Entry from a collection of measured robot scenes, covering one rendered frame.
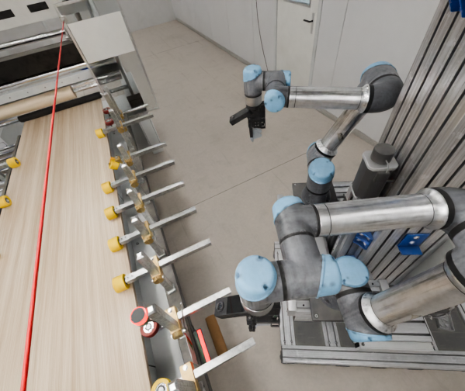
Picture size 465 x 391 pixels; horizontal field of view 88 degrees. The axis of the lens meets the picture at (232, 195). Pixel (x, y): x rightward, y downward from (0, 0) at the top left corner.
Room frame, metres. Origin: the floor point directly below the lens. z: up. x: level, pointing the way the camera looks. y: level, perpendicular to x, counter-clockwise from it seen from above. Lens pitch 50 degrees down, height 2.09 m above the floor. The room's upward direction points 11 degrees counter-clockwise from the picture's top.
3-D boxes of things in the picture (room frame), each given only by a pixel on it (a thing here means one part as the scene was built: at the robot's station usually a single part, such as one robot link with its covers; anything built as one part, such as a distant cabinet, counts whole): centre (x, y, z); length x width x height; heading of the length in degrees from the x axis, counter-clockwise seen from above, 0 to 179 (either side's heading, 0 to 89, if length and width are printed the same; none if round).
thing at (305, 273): (0.18, -0.12, 1.61); 0.11 x 0.11 x 0.08; 86
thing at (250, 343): (0.13, 0.23, 0.84); 0.44 x 0.03 x 0.04; 106
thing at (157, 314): (0.30, 0.38, 0.93); 0.04 x 0.04 x 0.48; 16
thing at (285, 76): (0.94, -0.26, 1.61); 0.11 x 0.11 x 0.08; 72
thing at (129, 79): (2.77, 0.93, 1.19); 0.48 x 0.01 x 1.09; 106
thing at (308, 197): (0.76, -0.44, 1.09); 0.15 x 0.15 x 0.10
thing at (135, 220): (0.78, 0.52, 0.89); 0.04 x 0.04 x 0.48; 16
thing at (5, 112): (2.65, 1.64, 1.05); 1.43 x 0.12 x 0.12; 106
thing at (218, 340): (0.38, 0.31, 0.04); 0.30 x 0.08 x 0.08; 16
